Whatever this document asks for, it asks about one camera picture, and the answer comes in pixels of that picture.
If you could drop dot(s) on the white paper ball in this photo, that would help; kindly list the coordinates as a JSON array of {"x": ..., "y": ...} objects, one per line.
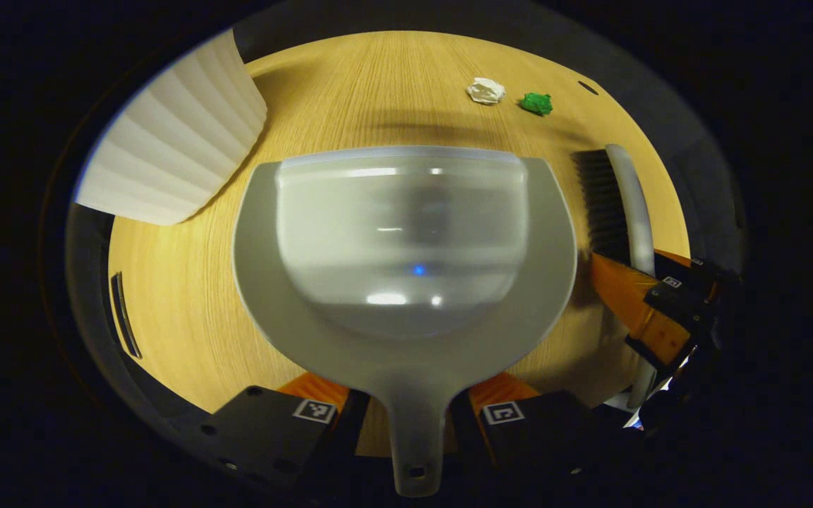
[{"x": 485, "y": 91}]

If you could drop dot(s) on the white plastic dustpan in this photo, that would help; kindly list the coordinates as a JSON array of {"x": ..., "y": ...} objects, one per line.
[{"x": 406, "y": 339}]

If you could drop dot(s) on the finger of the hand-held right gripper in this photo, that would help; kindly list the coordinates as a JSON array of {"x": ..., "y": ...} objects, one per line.
[
  {"x": 675, "y": 303},
  {"x": 703, "y": 271}
]

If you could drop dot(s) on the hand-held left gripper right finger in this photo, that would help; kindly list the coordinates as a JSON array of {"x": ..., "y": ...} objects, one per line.
[{"x": 547, "y": 430}]

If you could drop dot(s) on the small white broom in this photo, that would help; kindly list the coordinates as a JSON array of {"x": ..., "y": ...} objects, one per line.
[{"x": 632, "y": 204}]

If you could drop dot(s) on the white ribbed garbage bin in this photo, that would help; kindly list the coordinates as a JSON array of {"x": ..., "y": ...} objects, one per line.
[{"x": 173, "y": 148}]

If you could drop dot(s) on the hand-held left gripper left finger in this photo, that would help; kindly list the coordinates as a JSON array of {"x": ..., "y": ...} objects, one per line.
[{"x": 265, "y": 430}]

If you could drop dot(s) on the green paper ball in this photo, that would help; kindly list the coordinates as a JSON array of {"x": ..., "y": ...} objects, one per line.
[{"x": 536, "y": 104}]

